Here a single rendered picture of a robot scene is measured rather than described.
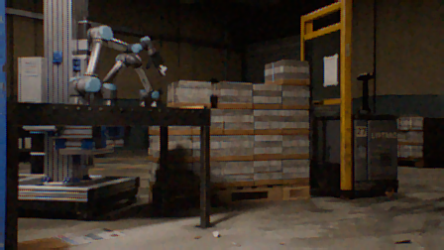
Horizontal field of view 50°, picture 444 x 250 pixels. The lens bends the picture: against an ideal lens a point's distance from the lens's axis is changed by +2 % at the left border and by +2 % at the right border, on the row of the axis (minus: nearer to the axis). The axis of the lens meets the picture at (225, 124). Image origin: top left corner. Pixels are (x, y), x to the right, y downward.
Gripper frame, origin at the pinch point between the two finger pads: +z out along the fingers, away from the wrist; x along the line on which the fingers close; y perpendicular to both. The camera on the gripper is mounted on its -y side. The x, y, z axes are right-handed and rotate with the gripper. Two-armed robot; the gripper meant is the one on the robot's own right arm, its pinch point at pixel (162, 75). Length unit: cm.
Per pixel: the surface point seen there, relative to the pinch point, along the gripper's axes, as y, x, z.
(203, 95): 18.9, -17.3, 31.2
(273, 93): 78, -19, 62
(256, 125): 49, -19, 78
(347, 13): 173, -38, 31
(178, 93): 0.8, -15.8, 19.3
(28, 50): -41, 629, -148
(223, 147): 12, -19, 79
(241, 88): 53, -19, 43
